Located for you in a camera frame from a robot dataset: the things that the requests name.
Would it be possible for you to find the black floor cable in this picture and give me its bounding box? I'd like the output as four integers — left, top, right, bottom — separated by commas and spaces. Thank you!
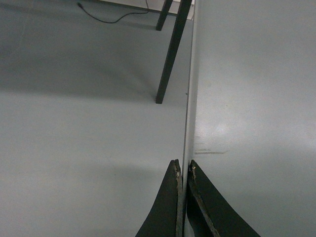
77, 0, 150, 24

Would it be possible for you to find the black table leg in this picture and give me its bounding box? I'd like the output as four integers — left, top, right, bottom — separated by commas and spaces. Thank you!
156, 0, 192, 104

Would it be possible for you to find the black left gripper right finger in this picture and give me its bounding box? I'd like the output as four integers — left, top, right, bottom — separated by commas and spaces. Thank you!
187, 160, 259, 237

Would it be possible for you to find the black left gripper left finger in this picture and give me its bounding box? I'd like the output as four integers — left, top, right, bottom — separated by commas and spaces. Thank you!
136, 159, 183, 237

